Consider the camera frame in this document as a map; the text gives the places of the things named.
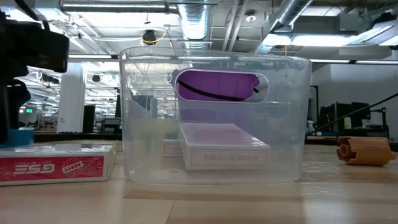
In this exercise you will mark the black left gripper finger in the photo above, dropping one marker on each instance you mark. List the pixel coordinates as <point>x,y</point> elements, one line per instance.
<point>11,105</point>

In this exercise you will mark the blue rounded toy block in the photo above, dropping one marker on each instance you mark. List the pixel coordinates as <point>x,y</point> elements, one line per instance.
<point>20,137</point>

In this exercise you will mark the red white playing cards box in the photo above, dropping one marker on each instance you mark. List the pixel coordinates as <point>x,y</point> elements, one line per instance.
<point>171,148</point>
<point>224,146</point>
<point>53,168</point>

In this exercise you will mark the brown toy block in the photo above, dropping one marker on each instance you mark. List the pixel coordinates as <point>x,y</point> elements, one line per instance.
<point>367,152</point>

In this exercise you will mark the green exit sign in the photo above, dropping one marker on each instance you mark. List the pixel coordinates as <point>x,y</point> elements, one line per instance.
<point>29,110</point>

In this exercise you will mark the white building column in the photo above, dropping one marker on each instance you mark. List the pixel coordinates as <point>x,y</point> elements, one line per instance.
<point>71,99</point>

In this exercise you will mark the black ceiling device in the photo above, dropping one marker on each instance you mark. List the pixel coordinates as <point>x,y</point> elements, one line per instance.
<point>149,36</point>
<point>96,78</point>

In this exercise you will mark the black cabinet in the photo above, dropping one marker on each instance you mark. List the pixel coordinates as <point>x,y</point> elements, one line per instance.
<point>89,118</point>

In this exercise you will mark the frosted clear plastic bin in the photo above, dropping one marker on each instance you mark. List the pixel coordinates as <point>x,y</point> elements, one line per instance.
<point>146,169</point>

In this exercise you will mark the purple plastic bucket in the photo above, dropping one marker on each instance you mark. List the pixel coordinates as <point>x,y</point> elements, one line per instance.
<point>217,84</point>

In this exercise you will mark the black desk with monitors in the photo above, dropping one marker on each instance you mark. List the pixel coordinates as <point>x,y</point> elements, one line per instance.
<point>351,116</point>

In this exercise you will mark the black aluminium table frame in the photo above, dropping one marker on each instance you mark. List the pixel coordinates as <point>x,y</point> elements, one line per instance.
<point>77,136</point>

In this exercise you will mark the silver round ventilation duct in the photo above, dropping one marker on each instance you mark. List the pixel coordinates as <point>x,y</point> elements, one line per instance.
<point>194,21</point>

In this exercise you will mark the silver slanted ventilation duct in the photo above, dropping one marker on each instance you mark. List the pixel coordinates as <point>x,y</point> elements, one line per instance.
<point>290,12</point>

